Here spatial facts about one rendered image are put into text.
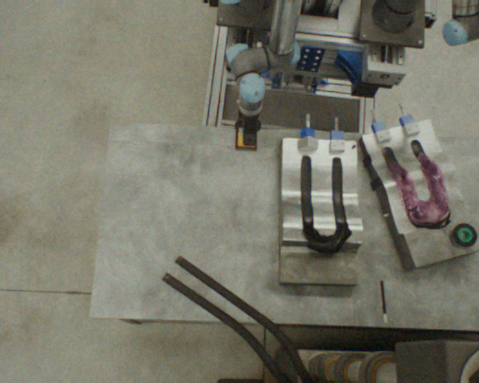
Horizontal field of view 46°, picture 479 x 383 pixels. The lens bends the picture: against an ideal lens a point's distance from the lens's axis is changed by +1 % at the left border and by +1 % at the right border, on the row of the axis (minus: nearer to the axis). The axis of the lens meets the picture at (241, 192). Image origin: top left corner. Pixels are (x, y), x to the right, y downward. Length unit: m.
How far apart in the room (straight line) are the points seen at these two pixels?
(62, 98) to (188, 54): 0.70
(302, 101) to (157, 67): 0.83
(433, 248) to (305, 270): 0.43
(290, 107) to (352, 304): 1.17
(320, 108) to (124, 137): 1.10
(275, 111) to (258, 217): 0.91
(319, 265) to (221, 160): 0.52
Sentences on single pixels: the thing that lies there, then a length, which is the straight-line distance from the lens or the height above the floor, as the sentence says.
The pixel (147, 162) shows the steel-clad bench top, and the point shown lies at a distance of 2.03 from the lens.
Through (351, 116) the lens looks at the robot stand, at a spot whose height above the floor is 0.21.
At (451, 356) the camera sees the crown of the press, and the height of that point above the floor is 2.01.
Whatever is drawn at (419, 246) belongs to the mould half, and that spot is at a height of 0.91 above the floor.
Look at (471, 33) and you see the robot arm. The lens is 1.73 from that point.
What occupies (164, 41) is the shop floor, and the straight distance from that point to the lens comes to 3.17.
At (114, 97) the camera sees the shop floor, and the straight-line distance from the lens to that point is 3.05.
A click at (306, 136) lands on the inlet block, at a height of 0.93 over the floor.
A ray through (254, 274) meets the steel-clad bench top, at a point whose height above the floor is 0.80.
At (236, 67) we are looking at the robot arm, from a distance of 1.74.
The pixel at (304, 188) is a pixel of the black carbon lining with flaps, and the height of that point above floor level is 0.88.
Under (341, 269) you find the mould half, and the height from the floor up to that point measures 0.86.
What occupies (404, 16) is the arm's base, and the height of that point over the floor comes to 1.11.
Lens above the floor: 2.70
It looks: 73 degrees down
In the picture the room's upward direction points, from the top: 9 degrees clockwise
